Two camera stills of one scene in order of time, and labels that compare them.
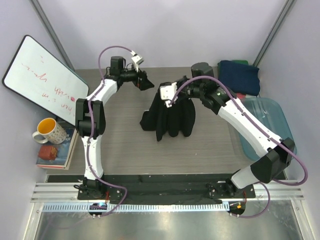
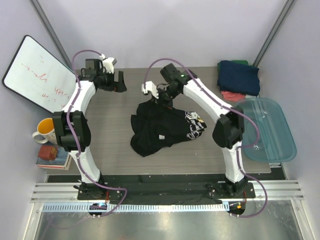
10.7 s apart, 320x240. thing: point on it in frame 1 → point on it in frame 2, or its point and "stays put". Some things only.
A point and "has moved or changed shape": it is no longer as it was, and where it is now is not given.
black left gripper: x=139 y=79 → x=116 y=82
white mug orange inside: x=54 y=133 stays put
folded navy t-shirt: x=239 y=78 stays put
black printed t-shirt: x=179 y=118 has moved or changed shape
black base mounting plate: x=161 y=189 stays put
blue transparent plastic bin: x=268 y=114 stays put
